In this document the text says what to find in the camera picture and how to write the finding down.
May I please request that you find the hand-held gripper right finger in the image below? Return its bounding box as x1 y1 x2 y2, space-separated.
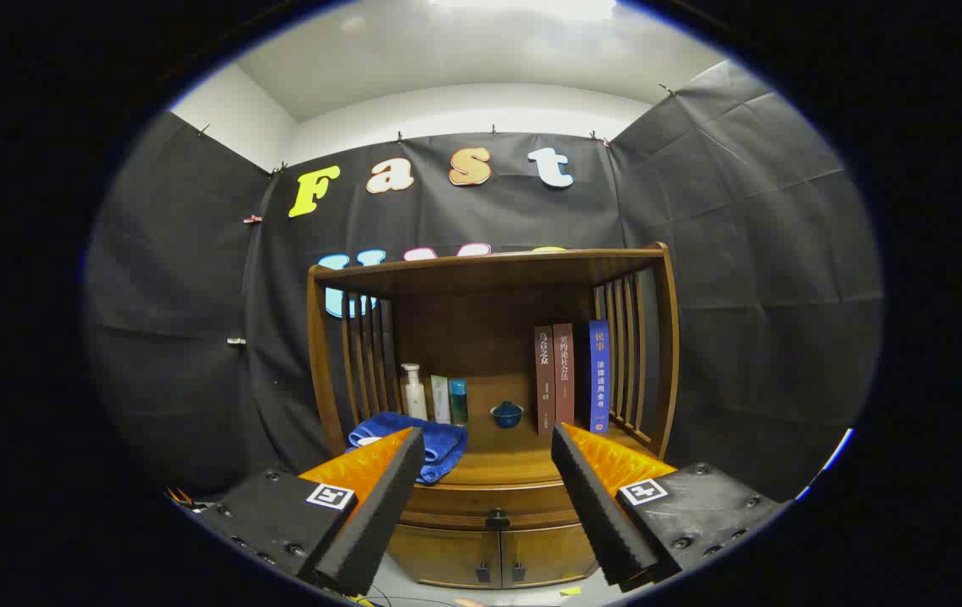
550 422 789 591

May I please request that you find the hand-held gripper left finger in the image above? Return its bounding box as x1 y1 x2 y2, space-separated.
185 426 427 597

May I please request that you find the wooden drawer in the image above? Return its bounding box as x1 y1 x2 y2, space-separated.
400 483 584 534

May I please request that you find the wooden cabinet door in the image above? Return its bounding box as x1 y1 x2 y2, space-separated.
500 523 599 588
386 524 502 589

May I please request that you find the wooden countertop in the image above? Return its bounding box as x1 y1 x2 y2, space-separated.
344 411 655 492

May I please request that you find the wooden cabinet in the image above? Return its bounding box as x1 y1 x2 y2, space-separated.
306 243 682 591

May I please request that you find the blue folded towel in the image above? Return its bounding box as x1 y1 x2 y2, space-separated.
347 411 469 486

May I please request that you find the white pump bottle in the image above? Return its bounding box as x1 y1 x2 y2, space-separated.
400 363 429 421

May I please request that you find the blue book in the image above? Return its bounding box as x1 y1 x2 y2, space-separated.
573 320 611 434

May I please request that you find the light brown book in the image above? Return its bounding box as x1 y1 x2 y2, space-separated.
553 323 576 428

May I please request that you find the dark brown book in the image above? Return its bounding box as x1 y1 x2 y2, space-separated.
534 325 556 437

